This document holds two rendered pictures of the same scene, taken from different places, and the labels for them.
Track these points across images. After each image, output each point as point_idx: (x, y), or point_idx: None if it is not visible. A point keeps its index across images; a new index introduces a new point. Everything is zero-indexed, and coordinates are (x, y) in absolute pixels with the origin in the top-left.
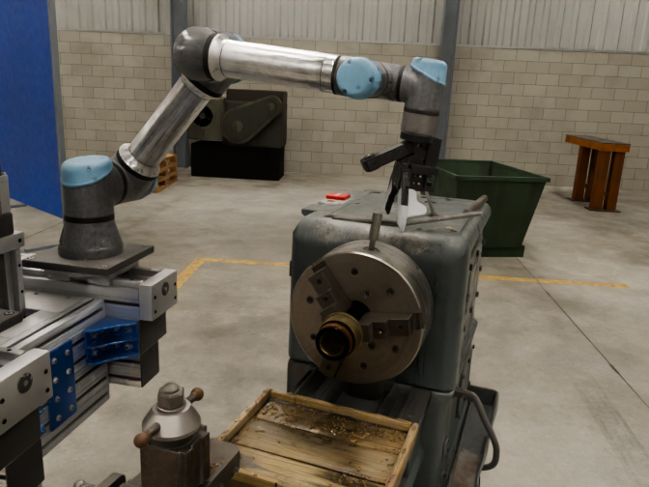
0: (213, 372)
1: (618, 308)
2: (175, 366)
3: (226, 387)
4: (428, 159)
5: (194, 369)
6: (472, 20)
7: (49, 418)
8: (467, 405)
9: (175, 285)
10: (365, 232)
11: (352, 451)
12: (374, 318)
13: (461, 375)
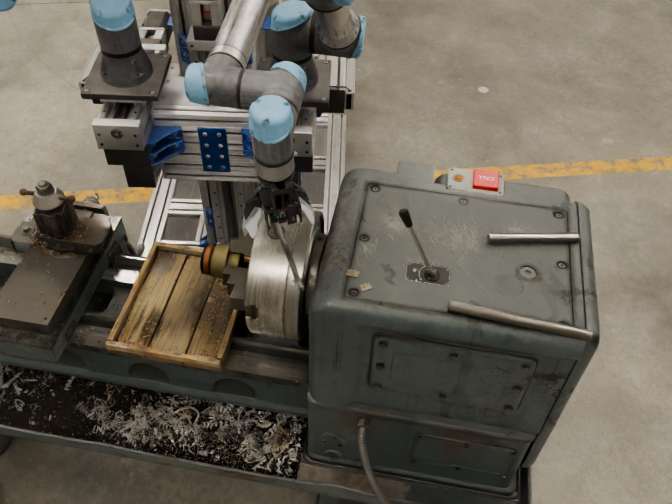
0: (648, 265)
1: None
2: (635, 228)
3: (624, 287)
4: (271, 198)
5: (642, 246)
6: None
7: (202, 163)
8: (509, 496)
9: (306, 143)
10: (338, 221)
11: (185, 325)
12: (239, 275)
13: (419, 433)
